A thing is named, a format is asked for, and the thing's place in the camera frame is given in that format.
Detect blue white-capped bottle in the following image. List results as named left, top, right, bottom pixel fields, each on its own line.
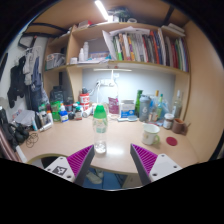
left=59, top=103, right=70, bottom=123

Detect white-lidded brown jar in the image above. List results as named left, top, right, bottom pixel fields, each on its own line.
left=162, top=113, right=175, bottom=130

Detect white LED light bar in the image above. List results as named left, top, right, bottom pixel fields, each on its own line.
left=93, top=68, right=133, bottom=73

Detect white wall power strip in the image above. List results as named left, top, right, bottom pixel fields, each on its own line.
left=97, top=79, right=116, bottom=88

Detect tall clear glass bottle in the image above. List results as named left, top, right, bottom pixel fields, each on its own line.
left=171, top=89, right=184, bottom=119

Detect wooden shelf unit with books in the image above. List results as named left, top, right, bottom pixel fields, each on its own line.
left=42, top=19, right=192, bottom=101

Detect green-capped slim bottle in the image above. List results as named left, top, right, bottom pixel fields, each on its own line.
left=156, top=93, right=166, bottom=121

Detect brown mug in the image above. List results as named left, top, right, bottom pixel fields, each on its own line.
left=171, top=118, right=188, bottom=135

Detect ceiling strip light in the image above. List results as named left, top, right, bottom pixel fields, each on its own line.
left=94, top=0, right=110, bottom=22

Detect red and white canister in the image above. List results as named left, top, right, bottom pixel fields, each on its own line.
left=79, top=93, right=91, bottom=111

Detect purple pouch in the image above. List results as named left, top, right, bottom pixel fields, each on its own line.
left=107, top=96, right=120, bottom=115

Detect green plastic bottle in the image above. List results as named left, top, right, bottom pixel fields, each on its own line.
left=50, top=100, right=63, bottom=123

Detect clear bottle with green cap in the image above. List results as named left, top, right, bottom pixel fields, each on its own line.
left=92, top=103, right=109, bottom=155

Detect white mug with green handle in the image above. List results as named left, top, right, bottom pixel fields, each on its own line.
left=141, top=123, right=161, bottom=146

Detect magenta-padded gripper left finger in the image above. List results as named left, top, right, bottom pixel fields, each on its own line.
left=43, top=144, right=96, bottom=188

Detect yellow-capped clear bottle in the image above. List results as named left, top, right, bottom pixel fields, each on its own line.
left=151, top=89, right=161, bottom=122

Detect blue and white box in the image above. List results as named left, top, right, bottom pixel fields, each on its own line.
left=119, top=99, right=136, bottom=119

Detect light blue hairbrush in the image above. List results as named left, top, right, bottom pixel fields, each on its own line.
left=117, top=115, right=139, bottom=123

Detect grey shaker bottle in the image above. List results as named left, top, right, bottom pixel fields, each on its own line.
left=138, top=94, right=151, bottom=123

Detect flat round red coaster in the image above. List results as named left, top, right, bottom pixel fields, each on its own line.
left=165, top=136, right=179, bottom=147

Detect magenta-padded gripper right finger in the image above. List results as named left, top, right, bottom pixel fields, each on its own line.
left=129, top=143, right=183, bottom=186

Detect dark hanging clothes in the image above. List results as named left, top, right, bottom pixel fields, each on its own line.
left=7, top=46, right=44, bottom=111

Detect tall dark green bottle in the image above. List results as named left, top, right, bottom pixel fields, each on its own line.
left=134, top=89, right=144, bottom=118

